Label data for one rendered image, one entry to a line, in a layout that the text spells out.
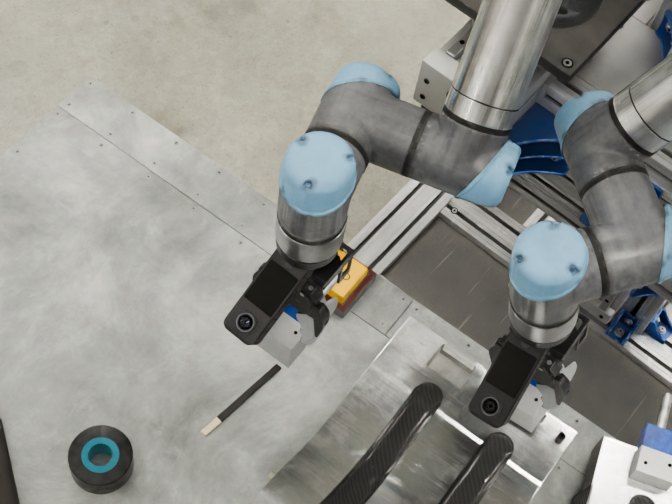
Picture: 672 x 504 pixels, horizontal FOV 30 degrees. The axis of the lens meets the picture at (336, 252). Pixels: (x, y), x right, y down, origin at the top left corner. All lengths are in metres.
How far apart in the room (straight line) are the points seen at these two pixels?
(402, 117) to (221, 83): 1.64
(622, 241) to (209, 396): 0.64
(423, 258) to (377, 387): 0.91
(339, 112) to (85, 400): 0.58
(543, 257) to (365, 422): 0.42
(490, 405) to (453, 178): 0.27
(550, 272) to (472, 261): 1.25
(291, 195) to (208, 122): 1.61
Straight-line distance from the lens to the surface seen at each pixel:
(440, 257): 2.49
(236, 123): 2.87
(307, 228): 1.30
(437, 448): 1.58
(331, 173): 1.25
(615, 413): 2.43
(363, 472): 1.57
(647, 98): 1.32
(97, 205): 1.82
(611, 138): 1.34
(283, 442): 1.66
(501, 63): 1.28
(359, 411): 1.59
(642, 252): 1.30
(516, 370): 1.43
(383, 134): 1.32
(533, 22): 1.28
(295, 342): 1.54
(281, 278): 1.40
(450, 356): 1.65
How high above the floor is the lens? 2.35
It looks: 60 degrees down
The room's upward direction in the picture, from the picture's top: 11 degrees clockwise
